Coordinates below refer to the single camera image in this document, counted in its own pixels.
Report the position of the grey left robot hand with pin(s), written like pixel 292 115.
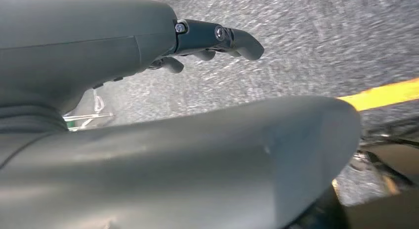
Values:
pixel 82 40

